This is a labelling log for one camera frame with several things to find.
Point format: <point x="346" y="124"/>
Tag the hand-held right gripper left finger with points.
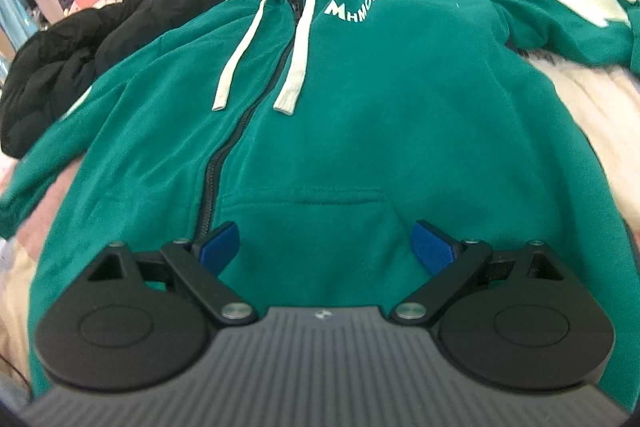
<point x="220" y="249"/>

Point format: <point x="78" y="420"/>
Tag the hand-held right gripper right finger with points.
<point x="432" y="249"/>

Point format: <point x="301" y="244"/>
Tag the green zip hoodie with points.
<point x="375" y="107"/>

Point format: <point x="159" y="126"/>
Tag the patchwork quilt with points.
<point x="600" y="132"/>

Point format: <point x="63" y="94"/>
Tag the black puffer jacket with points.
<point x="75" y="52"/>

